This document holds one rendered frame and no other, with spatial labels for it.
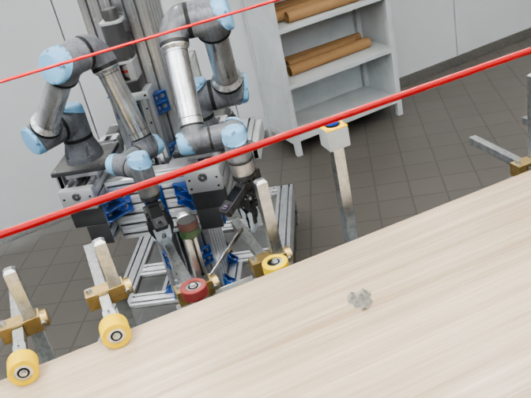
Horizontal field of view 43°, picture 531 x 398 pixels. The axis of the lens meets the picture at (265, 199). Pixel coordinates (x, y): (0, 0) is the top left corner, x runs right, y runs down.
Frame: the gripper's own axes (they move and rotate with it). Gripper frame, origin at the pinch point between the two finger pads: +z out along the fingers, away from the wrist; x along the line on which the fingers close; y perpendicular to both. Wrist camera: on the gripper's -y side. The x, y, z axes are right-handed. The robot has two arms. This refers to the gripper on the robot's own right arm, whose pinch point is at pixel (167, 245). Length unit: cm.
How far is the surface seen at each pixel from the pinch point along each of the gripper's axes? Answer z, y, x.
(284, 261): -8, -48, -27
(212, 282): -3.3, -37.5, -6.7
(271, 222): -15.8, -37.3, -29.2
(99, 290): -14.3, -36.8, 25.5
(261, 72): 27, 231, -119
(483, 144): 0, -13, -124
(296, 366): -7, -90, -13
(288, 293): -7, -62, -23
